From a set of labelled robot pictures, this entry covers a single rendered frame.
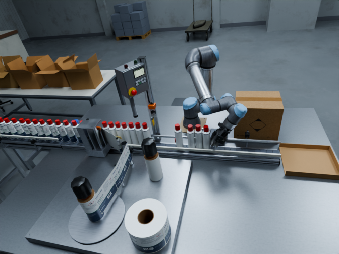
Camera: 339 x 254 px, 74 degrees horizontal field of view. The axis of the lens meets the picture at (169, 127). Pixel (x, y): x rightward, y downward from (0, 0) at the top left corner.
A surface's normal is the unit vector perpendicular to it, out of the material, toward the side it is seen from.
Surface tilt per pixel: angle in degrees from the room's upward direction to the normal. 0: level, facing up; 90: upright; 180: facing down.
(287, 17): 90
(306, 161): 0
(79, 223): 0
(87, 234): 0
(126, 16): 90
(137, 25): 90
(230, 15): 90
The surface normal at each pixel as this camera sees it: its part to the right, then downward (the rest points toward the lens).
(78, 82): -0.18, 0.59
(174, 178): -0.13, -0.80
